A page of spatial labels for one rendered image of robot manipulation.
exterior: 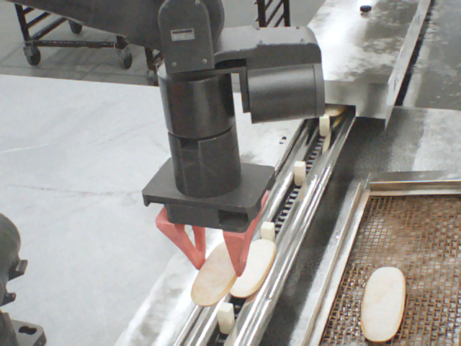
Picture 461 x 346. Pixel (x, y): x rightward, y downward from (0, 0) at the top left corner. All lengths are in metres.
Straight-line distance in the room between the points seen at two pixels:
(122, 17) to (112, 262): 0.42
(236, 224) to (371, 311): 0.15
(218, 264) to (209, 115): 0.17
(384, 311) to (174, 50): 0.29
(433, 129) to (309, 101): 0.58
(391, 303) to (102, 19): 0.35
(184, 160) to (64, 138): 0.63
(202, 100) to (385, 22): 0.75
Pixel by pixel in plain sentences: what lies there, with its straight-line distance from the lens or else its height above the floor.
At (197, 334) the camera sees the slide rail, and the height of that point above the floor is 0.85.
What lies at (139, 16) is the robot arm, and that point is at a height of 1.18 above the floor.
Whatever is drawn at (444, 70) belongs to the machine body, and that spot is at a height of 0.82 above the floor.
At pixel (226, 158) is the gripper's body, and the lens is 0.53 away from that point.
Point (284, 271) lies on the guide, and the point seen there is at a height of 0.86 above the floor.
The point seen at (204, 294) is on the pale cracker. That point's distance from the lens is 0.60.
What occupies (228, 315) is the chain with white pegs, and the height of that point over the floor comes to 0.87.
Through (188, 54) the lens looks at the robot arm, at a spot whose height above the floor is 1.16.
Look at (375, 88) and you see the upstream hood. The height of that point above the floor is 0.91.
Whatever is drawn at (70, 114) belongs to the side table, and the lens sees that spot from 1.22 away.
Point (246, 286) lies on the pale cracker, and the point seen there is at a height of 0.86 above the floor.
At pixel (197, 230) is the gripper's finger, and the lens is 0.62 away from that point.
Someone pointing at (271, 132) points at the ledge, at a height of 0.86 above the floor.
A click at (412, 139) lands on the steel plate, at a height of 0.82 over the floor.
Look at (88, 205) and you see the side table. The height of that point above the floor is 0.82.
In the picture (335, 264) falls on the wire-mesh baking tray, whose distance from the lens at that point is 0.68.
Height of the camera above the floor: 1.33
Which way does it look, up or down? 32 degrees down
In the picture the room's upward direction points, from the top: 6 degrees counter-clockwise
